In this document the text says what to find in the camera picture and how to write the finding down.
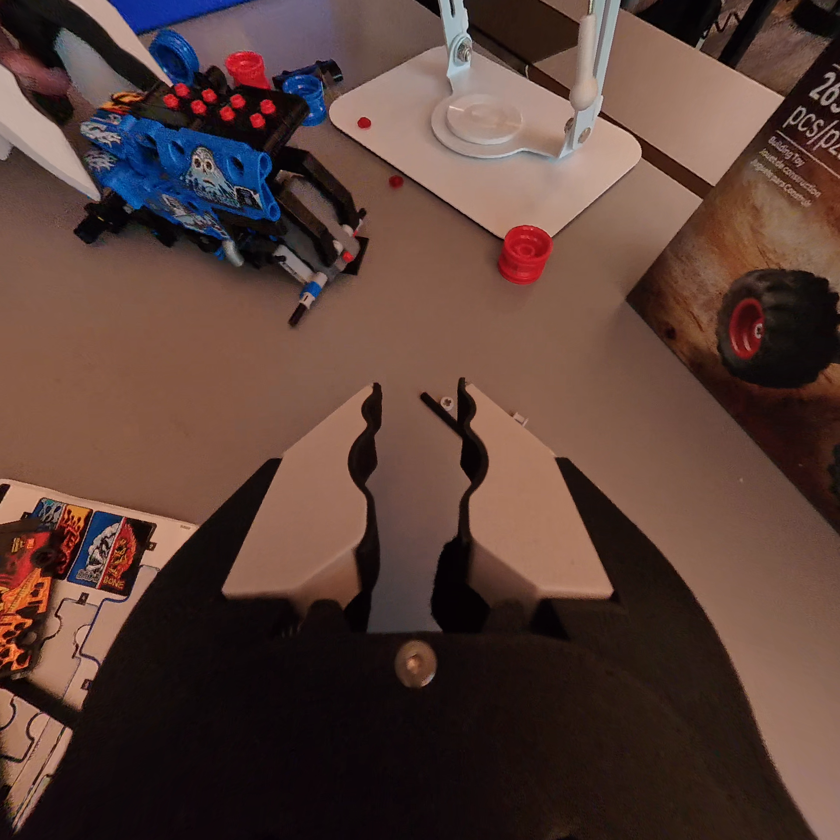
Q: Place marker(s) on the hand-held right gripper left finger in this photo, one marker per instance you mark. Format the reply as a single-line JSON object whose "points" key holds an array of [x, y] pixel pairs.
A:
{"points": [[295, 525]]}

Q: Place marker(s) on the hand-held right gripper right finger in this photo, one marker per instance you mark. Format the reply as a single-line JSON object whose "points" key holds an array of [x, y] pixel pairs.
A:
{"points": [[531, 525]]}

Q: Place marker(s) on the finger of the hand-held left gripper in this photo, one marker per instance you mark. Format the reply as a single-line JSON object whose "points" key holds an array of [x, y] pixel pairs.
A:
{"points": [[39, 144], [105, 16]]}

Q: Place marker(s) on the long dark axle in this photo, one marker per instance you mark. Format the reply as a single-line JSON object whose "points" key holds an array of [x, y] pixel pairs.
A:
{"points": [[436, 412]]}

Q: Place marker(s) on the black blue brick truck model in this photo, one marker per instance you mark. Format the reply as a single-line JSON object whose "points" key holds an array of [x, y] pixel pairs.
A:
{"points": [[197, 164]]}

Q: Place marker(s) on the black skull sticker panel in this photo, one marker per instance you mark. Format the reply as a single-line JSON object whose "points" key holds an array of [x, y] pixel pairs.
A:
{"points": [[26, 590]]}

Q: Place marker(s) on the blue bin with tag label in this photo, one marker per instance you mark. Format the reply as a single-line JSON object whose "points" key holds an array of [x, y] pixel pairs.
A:
{"points": [[177, 10]]}

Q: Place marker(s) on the blue wheel hub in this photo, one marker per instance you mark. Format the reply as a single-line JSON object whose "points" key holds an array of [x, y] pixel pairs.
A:
{"points": [[174, 56], [305, 98]]}

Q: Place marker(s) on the red wheel hub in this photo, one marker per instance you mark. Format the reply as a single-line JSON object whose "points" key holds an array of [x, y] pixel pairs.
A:
{"points": [[525, 254], [246, 69]]}

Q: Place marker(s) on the black connector block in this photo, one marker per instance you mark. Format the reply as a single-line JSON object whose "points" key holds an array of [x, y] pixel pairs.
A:
{"points": [[308, 71]]}

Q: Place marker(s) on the sticker sheet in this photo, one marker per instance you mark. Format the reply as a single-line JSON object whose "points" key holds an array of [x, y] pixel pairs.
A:
{"points": [[98, 623]]}

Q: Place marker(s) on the white book stand base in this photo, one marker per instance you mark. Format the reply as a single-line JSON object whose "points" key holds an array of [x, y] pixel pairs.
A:
{"points": [[394, 131]]}

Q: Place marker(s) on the monster truck set box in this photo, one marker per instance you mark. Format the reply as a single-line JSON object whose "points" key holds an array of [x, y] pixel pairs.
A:
{"points": [[754, 229]]}

